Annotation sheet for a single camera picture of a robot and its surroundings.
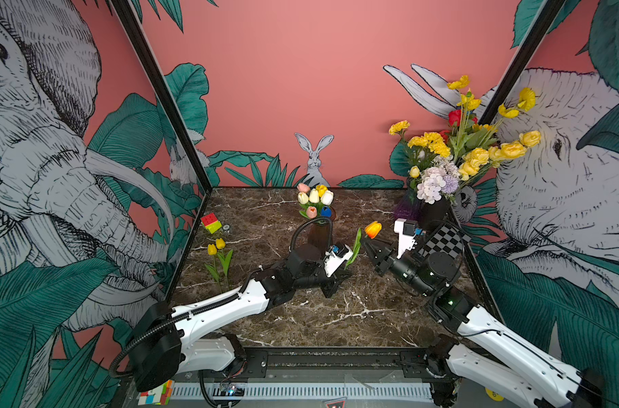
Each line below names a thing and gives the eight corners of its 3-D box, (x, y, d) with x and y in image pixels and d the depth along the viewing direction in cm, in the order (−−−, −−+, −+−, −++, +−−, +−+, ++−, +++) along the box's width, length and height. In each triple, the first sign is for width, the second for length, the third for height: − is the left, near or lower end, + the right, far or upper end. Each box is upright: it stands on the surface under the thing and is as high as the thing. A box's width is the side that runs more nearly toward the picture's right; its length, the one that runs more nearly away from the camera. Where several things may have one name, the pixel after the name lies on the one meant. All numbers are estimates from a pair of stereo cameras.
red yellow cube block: (204, 226, 108) (200, 218, 104) (215, 219, 111) (211, 211, 107) (211, 234, 106) (207, 226, 101) (223, 227, 108) (219, 219, 104)
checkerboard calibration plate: (444, 273, 97) (449, 267, 93) (417, 253, 102) (421, 247, 99) (467, 243, 106) (472, 237, 102) (441, 226, 111) (445, 220, 108)
